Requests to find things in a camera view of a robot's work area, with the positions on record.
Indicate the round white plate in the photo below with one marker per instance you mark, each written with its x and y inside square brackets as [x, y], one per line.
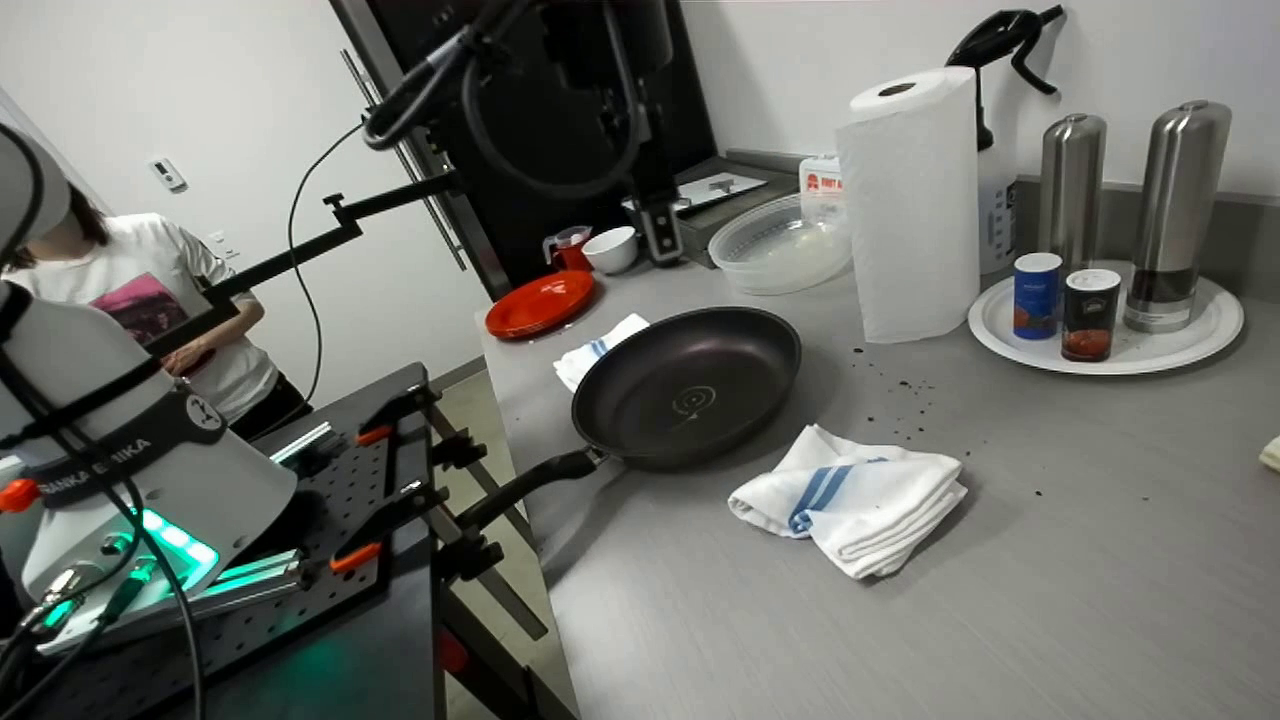
[1163, 350]

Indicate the white paper towel roll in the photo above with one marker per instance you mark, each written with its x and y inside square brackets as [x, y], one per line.
[914, 214]

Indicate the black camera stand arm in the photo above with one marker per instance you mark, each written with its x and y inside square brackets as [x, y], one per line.
[285, 255]

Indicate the dark spice jar white lid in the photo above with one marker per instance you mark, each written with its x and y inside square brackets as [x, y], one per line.
[1090, 320]

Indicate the black stereo camera bar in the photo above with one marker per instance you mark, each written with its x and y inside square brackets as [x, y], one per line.
[405, 119]

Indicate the black nonstick frying pan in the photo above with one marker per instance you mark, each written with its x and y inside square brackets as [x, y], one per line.
[693, 395]

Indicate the white towel blue stripe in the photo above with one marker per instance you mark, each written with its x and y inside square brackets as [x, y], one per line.
[866, 500]

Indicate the large clear plastic bowl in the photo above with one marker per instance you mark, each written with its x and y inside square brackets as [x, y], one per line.
[775, 244]

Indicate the silver metal bar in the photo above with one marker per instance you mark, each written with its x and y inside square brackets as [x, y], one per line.
[300, 441]

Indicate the small white wall switch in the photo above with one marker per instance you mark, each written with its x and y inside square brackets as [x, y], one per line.
[170, 173]

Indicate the flat grey booklet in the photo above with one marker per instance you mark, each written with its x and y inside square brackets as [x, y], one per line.
[724, 186]

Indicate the red plate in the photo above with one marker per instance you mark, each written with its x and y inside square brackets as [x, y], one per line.
[543, 304]

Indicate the tall stainless steel grinder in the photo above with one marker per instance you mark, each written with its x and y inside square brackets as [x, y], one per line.
[1183, 200]

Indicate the small white bowl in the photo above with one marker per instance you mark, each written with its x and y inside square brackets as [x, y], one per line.
[608, 251]

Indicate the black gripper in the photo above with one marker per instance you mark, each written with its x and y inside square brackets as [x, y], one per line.
[664, 186]

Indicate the short stainless steel grinder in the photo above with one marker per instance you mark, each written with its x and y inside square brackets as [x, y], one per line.
[1073, 186]

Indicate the blue spice jar white lid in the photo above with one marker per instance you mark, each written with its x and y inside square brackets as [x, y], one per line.
[1036, 296]

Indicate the person in white shirt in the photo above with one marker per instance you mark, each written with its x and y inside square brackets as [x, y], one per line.
[162, 282]

